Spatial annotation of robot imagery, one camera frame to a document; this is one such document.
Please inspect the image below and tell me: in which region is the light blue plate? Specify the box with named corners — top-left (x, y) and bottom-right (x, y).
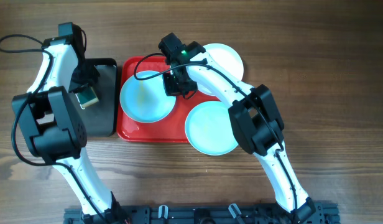
top-left (185, 101), bottom-right (238, 156)
top-left (119, 75), bottom-right (176, 123)

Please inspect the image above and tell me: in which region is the red plastic tray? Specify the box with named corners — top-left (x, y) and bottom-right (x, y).
top-left (116, 56), bottom-right (219, 143)

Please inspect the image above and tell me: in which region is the white plate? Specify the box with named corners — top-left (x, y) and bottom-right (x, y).
top-left (203, 43), bottom-right (244, 80)

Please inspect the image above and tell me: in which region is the black water tray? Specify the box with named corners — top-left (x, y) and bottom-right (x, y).
top-left (69, 58), bottom-right (119, 138)

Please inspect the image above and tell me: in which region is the green and yellow sponge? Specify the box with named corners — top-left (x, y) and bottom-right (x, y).
top-left (75, 86), bottom-right (99, 110)

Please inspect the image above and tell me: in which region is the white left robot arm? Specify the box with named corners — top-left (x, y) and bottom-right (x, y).
top-left (12, 35), bottom-right (128, 223)

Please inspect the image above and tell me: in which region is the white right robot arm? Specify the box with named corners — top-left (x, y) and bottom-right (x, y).
top-left (163, 50), bottom-right (316, 223)

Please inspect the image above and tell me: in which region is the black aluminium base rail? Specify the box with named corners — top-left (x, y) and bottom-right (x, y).
top-left (63, 202), bottom-right (341, 224)

